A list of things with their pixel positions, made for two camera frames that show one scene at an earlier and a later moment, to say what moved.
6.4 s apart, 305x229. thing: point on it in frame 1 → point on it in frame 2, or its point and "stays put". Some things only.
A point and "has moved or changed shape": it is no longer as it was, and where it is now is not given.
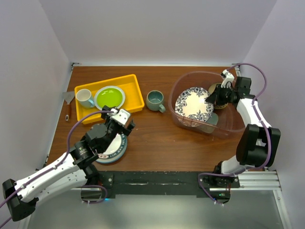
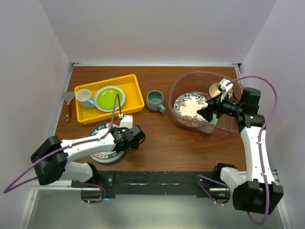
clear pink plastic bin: (190, 110) stays put
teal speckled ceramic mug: (154, 100) stays put
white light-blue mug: (83, 96) stays put
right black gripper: (215, 97) → (207, 112)
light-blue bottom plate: (115, 151) stays put
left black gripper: (127, 130) → (135, 145)
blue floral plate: (191, 109) has moved or changed shape
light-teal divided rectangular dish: (209, 126) stays put
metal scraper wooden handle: (68, 97) stays put
